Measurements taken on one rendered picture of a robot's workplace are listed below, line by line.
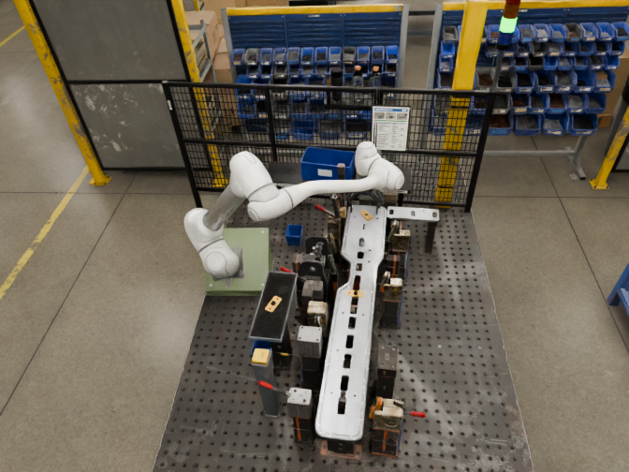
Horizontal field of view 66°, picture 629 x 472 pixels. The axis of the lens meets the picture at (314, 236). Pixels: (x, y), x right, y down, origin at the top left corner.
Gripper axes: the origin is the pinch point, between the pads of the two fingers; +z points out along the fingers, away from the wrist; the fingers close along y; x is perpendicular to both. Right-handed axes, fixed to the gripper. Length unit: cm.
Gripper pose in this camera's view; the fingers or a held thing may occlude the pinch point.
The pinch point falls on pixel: (364, 210)
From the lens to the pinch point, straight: 260.8
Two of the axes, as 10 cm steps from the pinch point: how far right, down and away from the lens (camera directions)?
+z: 0.5, 7.2, 6.9
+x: 1.5, -6.9, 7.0
